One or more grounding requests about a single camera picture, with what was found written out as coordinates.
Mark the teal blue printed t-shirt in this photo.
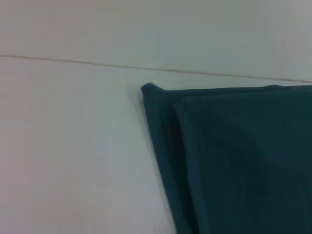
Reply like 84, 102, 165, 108
140, 82, 312, 234

